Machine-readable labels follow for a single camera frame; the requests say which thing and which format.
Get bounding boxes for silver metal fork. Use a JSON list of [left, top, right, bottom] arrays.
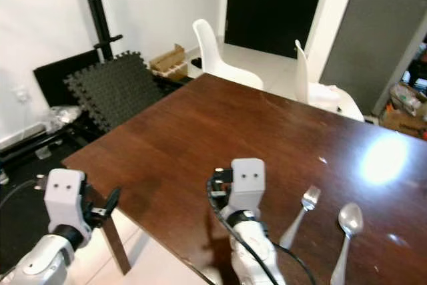
[[279, 185, 322, 251]]

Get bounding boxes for black floor mat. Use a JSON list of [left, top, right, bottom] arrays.
[[0, 145, 67, 272]]

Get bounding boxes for white plastic chair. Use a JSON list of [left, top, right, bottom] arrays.
[[192, 18, 264, 91], [294, 39, 366, 122]]

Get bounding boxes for black interlocking foam mat tiles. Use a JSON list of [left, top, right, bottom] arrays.
[[65, 50, 164, 132]]

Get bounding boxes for small open cardboard box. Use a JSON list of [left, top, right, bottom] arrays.
[[150, 43, 189, 80]]

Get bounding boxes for grey metal table leg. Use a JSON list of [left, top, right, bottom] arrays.
[[103, 215, 132, 276]]

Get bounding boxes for clear plastic bag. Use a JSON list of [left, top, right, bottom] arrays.
[[40, 105, 84, 132]]

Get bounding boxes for brown cardboard box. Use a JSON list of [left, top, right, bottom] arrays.
[[380, 108, 427, 139]]

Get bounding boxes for flat black panel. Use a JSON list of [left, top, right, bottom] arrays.
[[33, 49, 101, 107]]

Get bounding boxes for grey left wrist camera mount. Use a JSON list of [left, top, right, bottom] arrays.
[[44, 168, 86, 230]]

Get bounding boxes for black metal rack pole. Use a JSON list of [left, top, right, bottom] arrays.
[[78, 0, 124, 62]]

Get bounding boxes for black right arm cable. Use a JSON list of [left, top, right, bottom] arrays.
[[207, 172, 318, 285]]

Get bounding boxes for white wall socket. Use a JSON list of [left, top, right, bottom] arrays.
[[15, 87, 31, 103]]

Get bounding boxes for silver metal spoon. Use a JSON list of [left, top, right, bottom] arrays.
[[330, 202, 365, 285]]

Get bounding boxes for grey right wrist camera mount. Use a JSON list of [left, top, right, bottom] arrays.
[[230, 158, 266, 214]]

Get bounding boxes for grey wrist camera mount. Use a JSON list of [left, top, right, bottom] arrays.
[[230, 158, 266, 214], [44, 168, 86, 230]]

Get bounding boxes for black door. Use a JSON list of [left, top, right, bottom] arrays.
[[224, 0, 331, 59]]

